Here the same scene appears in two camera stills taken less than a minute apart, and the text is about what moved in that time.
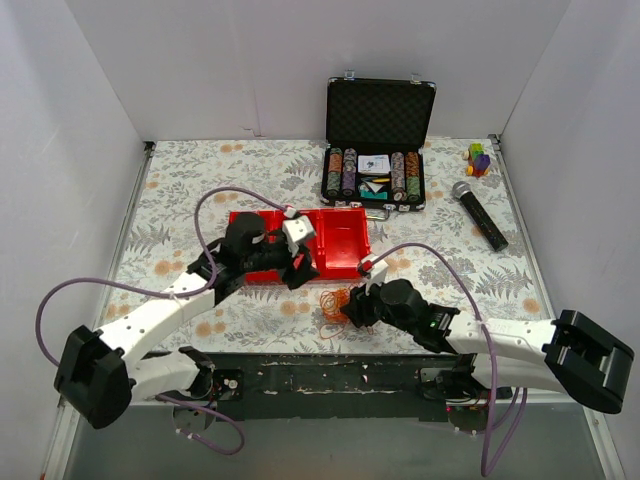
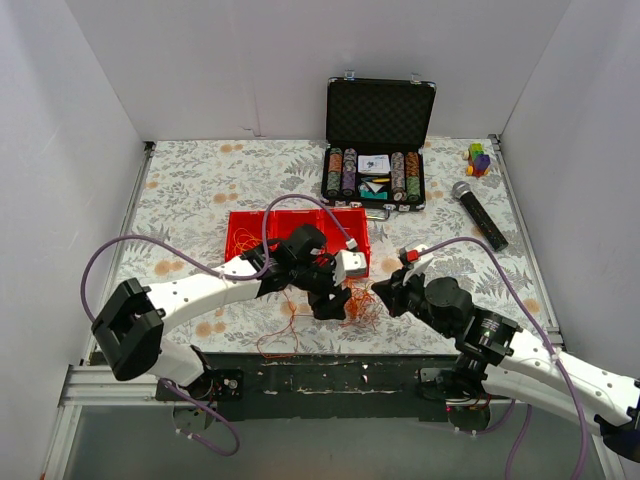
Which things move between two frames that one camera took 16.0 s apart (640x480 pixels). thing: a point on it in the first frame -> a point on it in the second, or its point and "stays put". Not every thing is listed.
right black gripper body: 364,308 -> 400,293
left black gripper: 293,262 -> 327,293
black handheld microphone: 483,219 stays put
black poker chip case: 374,154 stays put
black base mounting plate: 321,386 stays put
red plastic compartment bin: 336,241 stays put
